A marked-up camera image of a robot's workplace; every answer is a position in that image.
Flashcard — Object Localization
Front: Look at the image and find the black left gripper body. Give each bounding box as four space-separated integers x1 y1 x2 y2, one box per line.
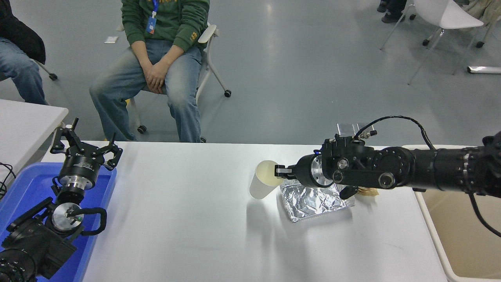
58 153 105 181

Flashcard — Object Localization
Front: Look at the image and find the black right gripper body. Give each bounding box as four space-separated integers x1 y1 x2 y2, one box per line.
292 155 316 188

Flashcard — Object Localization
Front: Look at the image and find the white paper cup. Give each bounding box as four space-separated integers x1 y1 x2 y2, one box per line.
249 160 284 200

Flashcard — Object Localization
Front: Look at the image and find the silver foil tray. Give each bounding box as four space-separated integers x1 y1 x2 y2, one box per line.
279 181 356 223

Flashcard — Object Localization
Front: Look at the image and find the seated person's right hand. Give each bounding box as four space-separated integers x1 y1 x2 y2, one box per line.
142 65 158 94

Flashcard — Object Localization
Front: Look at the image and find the seated person's left hand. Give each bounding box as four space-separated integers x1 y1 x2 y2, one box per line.
151 63 169 94

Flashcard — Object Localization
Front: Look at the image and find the white side table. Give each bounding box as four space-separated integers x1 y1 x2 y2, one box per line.
0 99 69 186

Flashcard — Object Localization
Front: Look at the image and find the blue plastic tray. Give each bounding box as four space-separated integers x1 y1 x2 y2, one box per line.
0 162 118 282

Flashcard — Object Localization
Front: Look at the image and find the grey rolling chair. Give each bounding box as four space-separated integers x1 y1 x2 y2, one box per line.
31 58 58 81

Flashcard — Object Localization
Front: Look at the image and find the person at picture edge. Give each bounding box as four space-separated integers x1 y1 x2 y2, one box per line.
0 0 49 105

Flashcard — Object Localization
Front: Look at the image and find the seated person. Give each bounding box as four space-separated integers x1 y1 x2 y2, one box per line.
89 0 211 143

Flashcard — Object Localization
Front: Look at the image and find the grey office chair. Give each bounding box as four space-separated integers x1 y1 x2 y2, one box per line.
117 0 232 143

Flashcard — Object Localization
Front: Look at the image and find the large pale plastic bin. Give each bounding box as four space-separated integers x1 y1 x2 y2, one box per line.
401 144 501 282

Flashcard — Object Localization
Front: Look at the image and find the standing person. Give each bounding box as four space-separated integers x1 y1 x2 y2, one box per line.
377 0 410 24

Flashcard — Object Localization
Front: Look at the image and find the white plastic chair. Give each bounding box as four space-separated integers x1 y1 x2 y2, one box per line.
380 0 486 85

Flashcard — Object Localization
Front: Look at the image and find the beige cloth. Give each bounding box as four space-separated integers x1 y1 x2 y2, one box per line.
464 0 501 27

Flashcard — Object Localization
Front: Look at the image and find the black cable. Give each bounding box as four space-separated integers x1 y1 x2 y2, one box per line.
0 162 17 200

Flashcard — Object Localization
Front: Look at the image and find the blue lanyard badge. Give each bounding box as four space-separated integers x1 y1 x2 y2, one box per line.
146 0 159 35

